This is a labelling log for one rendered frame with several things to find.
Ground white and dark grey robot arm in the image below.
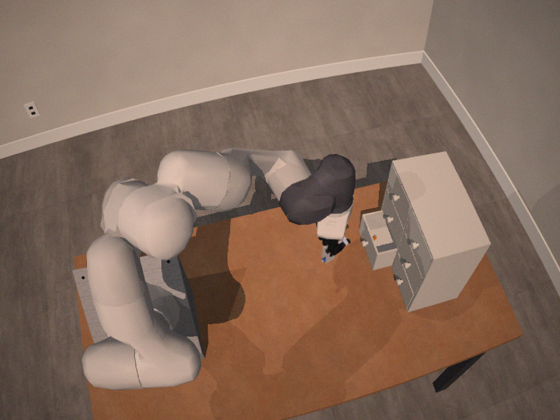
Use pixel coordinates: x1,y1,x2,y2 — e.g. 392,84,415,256
82,147,356,391

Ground grey drawer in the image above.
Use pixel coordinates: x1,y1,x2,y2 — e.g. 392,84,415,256
399,234,423,294
382,189,405,248
359,210,398,270
388,166,412,227
393,252,414,309
406,212,433,277

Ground white chest of drawers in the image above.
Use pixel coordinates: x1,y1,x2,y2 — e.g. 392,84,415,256
381,151,491,312

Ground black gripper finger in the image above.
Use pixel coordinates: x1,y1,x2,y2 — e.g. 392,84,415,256
326,237,351,263
318,237,329,258

